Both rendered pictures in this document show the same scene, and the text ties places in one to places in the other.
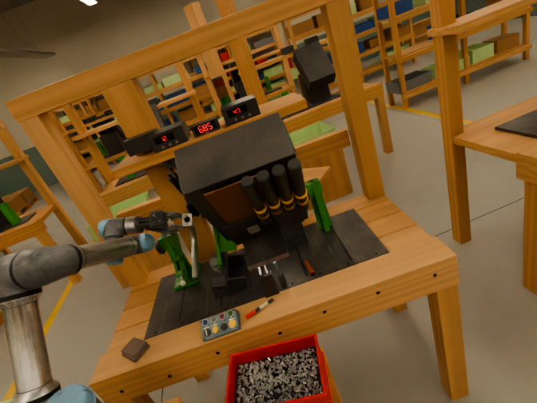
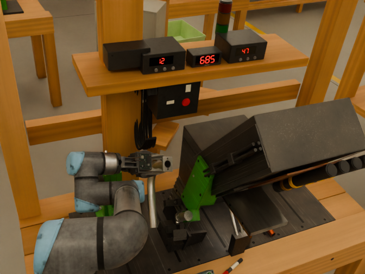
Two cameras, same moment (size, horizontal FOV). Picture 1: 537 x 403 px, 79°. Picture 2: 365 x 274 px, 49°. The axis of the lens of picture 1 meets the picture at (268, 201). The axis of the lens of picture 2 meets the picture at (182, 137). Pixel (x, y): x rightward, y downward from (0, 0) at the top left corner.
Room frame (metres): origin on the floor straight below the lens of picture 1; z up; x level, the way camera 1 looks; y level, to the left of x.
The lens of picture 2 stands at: (0.32, 0.85, 2.21)
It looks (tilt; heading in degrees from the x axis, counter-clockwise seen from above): 37 degrees down; 331
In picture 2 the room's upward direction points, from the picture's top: 6 degrees clockwise
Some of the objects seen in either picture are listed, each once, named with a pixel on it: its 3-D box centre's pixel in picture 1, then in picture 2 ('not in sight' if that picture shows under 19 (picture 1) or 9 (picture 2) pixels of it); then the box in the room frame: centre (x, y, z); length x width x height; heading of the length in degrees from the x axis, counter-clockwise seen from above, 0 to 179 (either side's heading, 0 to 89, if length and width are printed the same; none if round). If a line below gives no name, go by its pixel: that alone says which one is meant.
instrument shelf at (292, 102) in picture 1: (210, 133); (195, 60); (1.55, 0.14, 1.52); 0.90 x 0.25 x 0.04; 88
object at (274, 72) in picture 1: (236, 73); not in sight; (10.78, -0.49, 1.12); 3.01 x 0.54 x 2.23; 94
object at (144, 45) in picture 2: (143, 142); (126, 55); (1.52, 0.43, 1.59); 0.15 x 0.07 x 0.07; 88
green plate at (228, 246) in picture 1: (224, 233); (204, 185); (1.23, 0.22, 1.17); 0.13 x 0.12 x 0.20; 88
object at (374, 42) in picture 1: (347, 38); not in sight; (8.54, -3.23, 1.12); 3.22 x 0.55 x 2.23; 94
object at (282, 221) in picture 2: (263, 235); (241, 192); (1.19, 0.07, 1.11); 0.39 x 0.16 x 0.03; 178
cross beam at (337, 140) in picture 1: (232, 179); (178, 108); (1.66, 0.14, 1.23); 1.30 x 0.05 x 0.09; 88
